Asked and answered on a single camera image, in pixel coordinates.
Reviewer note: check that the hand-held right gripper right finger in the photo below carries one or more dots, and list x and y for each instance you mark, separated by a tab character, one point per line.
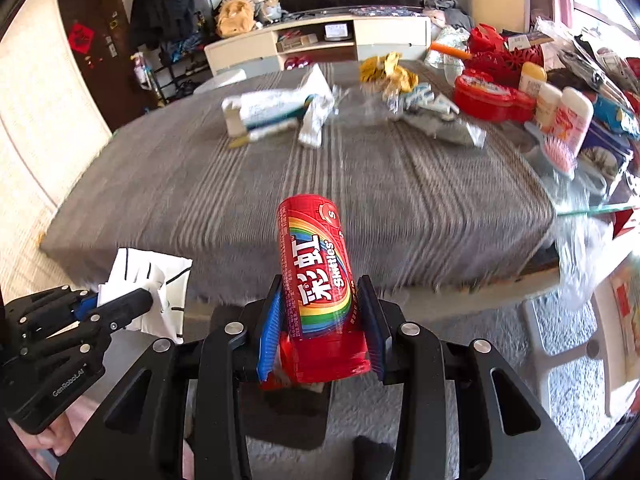
372	332

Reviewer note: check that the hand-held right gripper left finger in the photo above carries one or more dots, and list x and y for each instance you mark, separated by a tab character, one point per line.
268	332

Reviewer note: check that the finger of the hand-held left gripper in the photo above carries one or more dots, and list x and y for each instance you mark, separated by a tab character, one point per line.
120	307
55	307

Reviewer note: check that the white paper bag black trim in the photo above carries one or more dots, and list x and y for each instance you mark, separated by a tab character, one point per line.
150	285

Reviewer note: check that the red rainbow candy tube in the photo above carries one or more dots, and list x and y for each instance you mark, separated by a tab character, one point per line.
315	280

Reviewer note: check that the white printed carton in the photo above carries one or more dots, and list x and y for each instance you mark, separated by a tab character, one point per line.
270	107

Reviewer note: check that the white paper wrapper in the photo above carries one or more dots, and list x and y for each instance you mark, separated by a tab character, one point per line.
316	110

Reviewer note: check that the yellow wrapper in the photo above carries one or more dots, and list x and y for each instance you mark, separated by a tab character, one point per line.
387	72

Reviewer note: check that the person's left hand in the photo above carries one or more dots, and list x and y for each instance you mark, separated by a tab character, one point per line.
47	442

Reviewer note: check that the grey shaggy rug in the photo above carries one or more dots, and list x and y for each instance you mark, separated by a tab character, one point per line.
450	325

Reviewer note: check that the black sock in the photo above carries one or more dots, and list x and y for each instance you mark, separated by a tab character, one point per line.
372	460

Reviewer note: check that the grey striped fringed tablecloth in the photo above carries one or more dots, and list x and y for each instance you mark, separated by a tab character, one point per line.
250	195

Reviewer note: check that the white plastic stool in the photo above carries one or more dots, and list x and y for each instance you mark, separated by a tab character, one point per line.
560	345

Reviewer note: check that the white yellow tube box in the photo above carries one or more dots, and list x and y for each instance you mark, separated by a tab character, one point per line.
260	135

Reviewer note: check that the silver foil wrapper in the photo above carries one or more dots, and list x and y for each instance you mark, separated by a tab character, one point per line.
445	130

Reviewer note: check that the clear plastic bag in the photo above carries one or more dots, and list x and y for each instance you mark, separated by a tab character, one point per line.
580	255

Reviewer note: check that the clear plastic wrapper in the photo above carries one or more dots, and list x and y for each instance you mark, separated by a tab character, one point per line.
362	105

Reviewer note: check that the brown door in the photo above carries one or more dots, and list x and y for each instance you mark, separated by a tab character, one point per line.
100	75

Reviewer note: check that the blue white wrapper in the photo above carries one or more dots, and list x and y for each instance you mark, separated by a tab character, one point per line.
425	100

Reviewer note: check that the black shoe rack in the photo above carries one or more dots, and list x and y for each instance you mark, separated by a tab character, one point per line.
180	72

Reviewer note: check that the white round stool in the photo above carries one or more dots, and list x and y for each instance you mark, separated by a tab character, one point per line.
220	81

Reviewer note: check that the pink hairbrush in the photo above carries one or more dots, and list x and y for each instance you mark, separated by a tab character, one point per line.
557	155

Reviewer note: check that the red heart-shaped box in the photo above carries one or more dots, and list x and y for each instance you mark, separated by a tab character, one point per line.
487	95

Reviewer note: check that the red door decoration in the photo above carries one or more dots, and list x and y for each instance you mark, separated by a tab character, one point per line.
80	37

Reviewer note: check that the white television cabinet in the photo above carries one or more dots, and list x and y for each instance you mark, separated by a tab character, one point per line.
240	50

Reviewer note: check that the cream lotion bottle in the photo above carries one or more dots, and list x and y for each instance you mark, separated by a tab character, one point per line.
547	107

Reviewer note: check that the white pink lotion bottle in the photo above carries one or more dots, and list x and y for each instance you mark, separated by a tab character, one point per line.
572	120

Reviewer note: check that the blue printed box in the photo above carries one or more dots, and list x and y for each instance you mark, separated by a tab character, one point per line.
605	152

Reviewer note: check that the cream bottle yellow cap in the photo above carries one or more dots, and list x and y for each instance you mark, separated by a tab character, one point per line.
531	80

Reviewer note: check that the dark hanging clothes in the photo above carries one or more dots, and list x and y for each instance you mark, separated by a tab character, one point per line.
160	5

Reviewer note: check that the red plastic basket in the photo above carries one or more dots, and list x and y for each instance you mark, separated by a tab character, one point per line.
500	55

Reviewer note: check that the yellow bag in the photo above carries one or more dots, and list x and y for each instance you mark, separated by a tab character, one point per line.
234	17

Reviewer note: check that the heap of grey clothes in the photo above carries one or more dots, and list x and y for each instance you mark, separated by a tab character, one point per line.
447	12

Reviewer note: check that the pile of plastic packets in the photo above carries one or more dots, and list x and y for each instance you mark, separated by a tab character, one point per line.
595	55

